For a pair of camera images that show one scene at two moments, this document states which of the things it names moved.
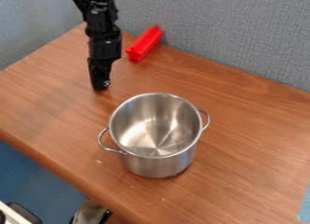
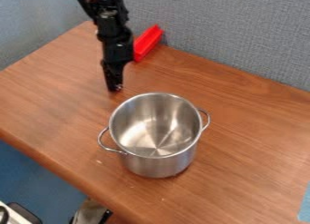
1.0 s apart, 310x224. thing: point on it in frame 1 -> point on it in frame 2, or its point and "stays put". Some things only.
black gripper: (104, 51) -> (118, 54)
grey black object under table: (91, 213) stays put
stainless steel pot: (155, 129) stays put
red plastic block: (146, 43) stays put
